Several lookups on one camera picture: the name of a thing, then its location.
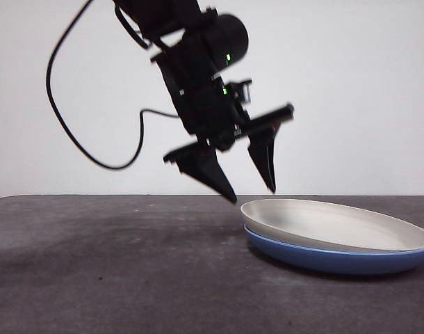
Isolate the white round plate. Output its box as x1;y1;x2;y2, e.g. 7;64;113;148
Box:
240;198;424;253

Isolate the blue round plate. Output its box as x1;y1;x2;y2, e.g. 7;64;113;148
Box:
243;223;424;277

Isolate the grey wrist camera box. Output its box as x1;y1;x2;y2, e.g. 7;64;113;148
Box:
232;79;253;106

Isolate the short black cable loop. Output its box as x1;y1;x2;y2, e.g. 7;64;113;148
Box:
114;4;152;50

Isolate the long black cable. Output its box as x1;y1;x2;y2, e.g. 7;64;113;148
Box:
45;0;180;171

